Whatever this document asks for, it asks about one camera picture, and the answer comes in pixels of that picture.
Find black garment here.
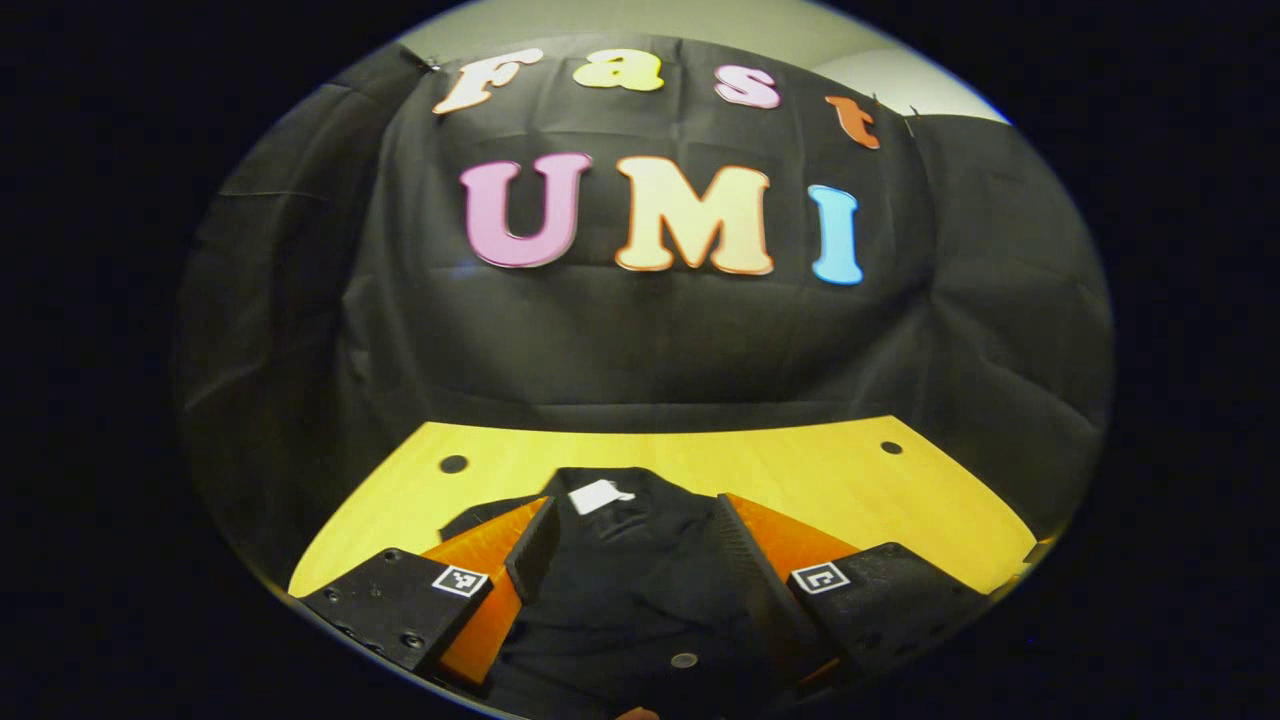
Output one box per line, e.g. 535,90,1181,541
438,466,831,720

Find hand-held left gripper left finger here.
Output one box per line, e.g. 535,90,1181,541
300,495,561,691

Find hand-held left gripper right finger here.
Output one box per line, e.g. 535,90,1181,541
714,492,991,691

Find black backdrop cloth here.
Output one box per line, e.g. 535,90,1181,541
178,35,1116,591

